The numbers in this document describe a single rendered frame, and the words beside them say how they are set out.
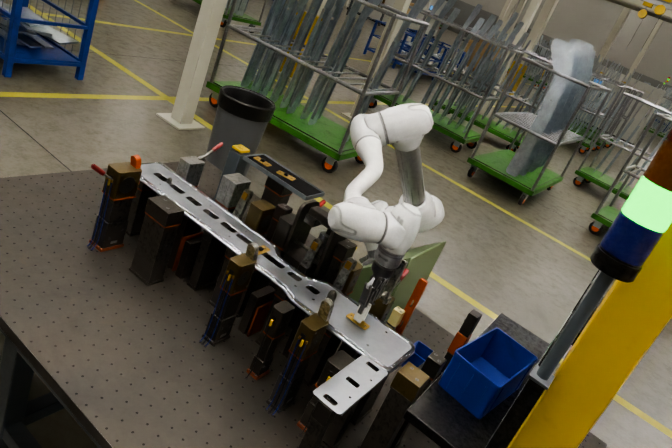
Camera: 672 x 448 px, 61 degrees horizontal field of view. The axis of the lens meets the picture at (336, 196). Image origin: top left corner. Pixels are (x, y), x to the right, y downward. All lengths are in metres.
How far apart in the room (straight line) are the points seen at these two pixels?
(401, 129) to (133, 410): 1.32
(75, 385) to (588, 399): 1.39
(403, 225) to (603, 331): 0.79
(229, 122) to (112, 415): 3.45
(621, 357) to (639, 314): 0.09
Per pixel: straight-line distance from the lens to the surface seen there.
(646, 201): 0.96
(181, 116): 6.04
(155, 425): 1.86
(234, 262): 1.97
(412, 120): 2.21
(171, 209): 2.20
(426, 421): 1.73
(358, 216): 1.71
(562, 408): 1.24
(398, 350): 1.98
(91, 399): 1.89
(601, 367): 1.19
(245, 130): 4.96
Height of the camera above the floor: 2.06
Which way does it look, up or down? 21 degrees down
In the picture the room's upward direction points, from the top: 22 degrees clockwise
